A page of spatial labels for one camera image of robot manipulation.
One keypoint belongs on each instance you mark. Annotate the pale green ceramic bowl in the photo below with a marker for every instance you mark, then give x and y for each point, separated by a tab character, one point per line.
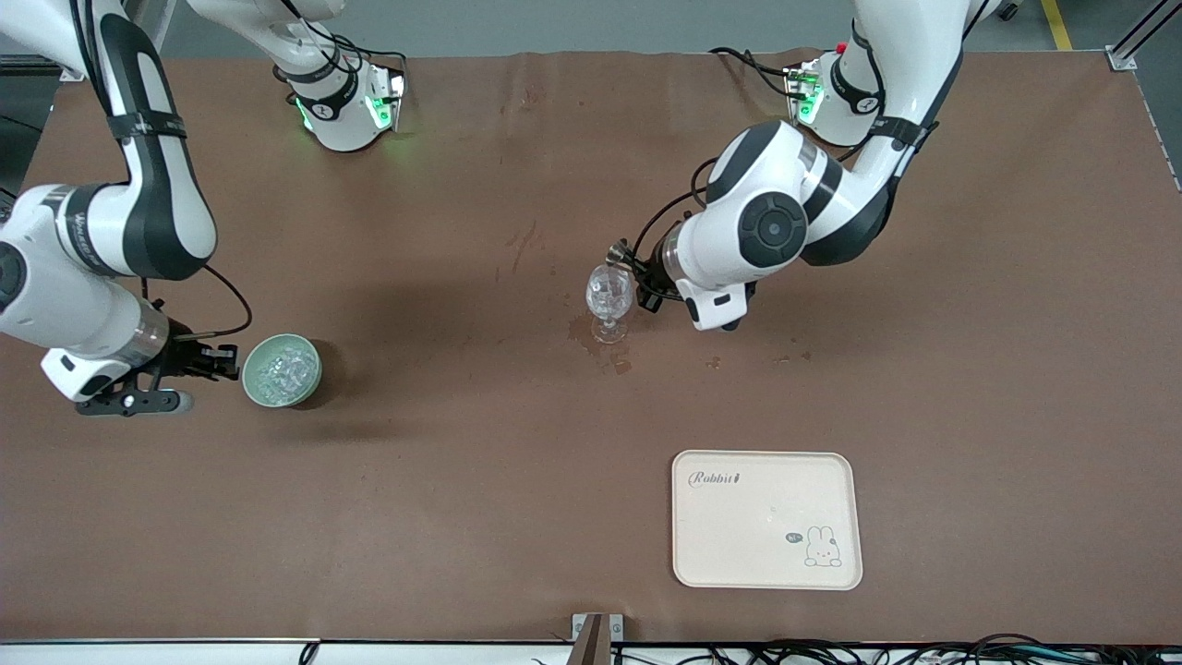
309	374

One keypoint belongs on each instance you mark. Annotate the steel double jigger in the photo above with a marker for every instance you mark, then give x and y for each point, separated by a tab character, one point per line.
616	252

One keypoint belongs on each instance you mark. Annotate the aluminium frame profile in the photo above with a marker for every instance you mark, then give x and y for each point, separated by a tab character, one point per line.
37	65
1140	37

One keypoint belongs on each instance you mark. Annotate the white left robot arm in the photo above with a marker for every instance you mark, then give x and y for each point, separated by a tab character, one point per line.
766	226

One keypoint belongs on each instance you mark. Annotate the cream rabbit print tray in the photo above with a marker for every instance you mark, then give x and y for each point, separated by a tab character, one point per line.
766	536

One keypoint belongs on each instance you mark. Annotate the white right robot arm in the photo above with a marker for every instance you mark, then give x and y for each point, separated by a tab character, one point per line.
157	185

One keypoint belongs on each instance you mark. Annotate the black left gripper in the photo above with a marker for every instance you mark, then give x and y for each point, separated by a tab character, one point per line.
652	269

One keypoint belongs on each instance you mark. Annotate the black caster wheel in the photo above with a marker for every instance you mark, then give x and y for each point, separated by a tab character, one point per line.
1008	11

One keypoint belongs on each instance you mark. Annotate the clear stemmed wine glass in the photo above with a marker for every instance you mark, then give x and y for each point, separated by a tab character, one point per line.
609	296

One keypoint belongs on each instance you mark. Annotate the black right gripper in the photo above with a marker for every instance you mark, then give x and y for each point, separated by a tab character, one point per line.
182	354

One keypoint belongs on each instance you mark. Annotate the clear ice cubes pile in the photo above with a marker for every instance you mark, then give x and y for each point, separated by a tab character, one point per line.
282	374

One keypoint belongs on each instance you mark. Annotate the brown table mat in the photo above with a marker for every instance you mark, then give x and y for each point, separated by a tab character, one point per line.
462	462

